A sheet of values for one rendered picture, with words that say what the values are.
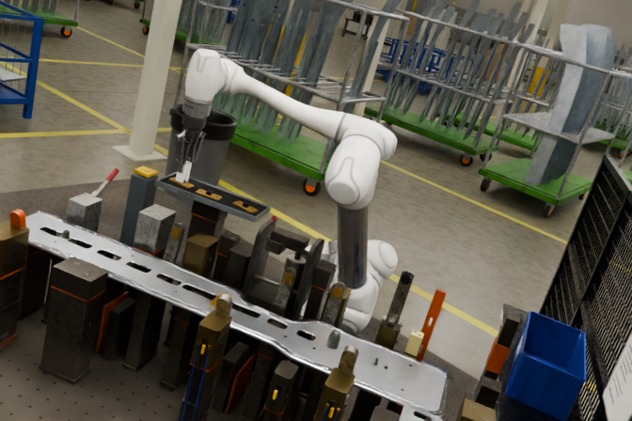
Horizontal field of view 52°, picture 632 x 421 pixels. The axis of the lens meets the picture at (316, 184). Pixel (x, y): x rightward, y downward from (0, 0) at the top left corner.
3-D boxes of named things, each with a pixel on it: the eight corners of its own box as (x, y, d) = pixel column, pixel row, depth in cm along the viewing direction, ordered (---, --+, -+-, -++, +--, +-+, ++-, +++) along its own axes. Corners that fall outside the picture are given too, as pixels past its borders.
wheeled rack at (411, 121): (355, 124, 969) (388, 7, 916) (386, 121, 1052) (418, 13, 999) (469, 169, 879) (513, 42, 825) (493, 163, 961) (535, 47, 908)
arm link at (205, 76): (208, 103, 202) (222, 99, 215) (218, 55, 198) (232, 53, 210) (177, 94, 204) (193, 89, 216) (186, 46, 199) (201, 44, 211)
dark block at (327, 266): (282, 382, 204) (315, 266, 192) (289, 372, 211) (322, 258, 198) (296, 389, 203) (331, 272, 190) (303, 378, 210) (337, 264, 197)
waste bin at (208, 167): (142, 192, 507) (158, 103, 486) (190, 185, 548) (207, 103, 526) (183, 217, 481) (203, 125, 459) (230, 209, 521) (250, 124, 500)
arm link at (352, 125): (350, 102, 200) (338, 127, 191) (405, 121, 198) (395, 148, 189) (341, 133, 210) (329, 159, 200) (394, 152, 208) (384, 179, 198)
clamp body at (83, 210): (53, 297, 217) (67, 198, 206) (75, 284, 228) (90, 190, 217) (71, 304, 215) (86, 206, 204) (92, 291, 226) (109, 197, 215)
